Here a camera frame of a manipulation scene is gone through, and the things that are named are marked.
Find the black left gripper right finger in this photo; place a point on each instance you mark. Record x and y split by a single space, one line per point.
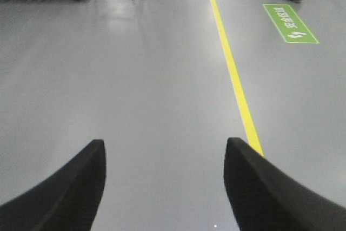
262 197

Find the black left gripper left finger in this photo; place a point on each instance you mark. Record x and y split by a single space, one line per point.
67 200

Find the green floor safety sign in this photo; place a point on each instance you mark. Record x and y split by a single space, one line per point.
289 24

